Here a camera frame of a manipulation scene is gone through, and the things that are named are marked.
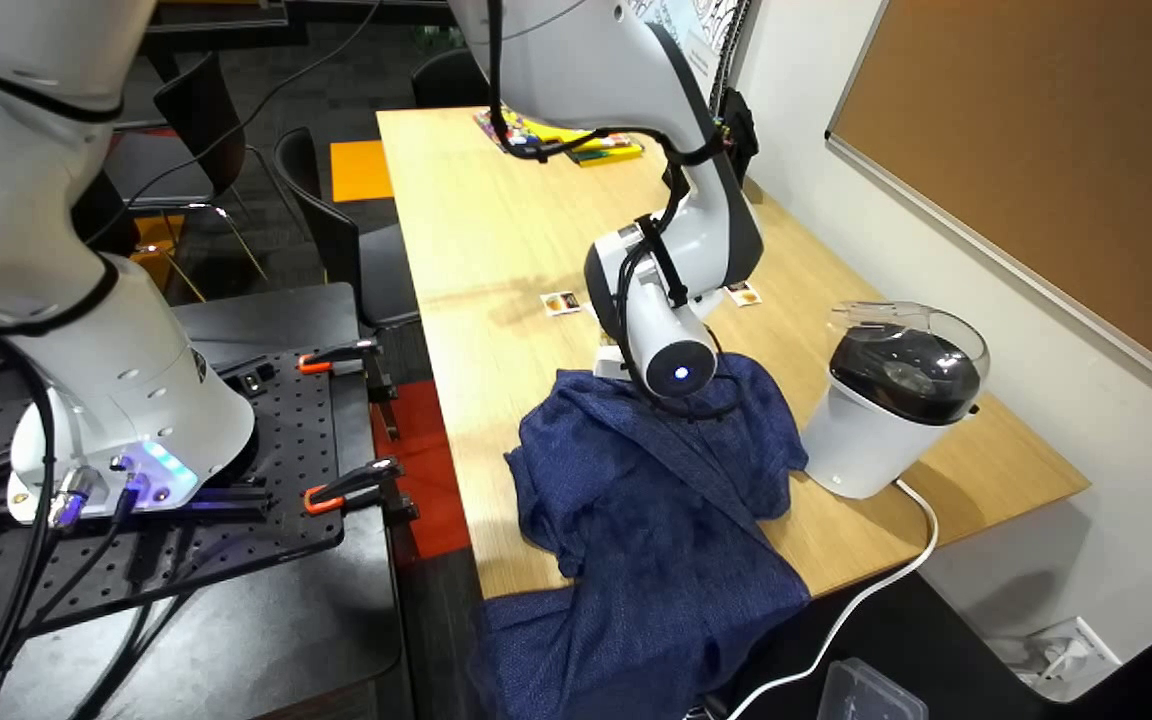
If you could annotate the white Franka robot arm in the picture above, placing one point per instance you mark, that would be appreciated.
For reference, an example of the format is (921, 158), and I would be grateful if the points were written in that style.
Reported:
(80, 335)

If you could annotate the small white label card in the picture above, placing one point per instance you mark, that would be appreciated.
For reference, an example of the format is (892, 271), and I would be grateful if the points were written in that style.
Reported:
(563, 307)

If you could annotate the small brown printed card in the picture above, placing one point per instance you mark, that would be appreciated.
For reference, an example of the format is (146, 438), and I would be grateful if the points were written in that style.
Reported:
(742, 293)

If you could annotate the dark blue cloth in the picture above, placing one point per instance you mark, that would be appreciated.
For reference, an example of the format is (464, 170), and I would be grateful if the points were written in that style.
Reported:
(659, 544)

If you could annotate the yellow flat box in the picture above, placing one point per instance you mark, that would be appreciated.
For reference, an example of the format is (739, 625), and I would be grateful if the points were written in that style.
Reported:
(603, 144)

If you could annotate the black plastic chair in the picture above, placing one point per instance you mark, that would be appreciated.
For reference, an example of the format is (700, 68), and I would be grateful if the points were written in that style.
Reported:
(350, 227)
(196, 132)

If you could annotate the white popcorn machine clear dome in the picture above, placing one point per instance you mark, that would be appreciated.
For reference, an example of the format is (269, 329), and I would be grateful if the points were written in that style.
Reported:
(888, 403)

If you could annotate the black perforated mounting board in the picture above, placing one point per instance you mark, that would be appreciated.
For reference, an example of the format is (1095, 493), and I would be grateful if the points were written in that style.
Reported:
(202, 544)

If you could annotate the clear plastic container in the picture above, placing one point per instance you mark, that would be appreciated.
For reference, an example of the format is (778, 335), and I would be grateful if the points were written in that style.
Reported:
(871, 692)

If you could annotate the brown cork board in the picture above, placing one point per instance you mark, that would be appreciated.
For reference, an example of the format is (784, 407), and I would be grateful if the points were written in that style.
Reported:
(1059, 160)

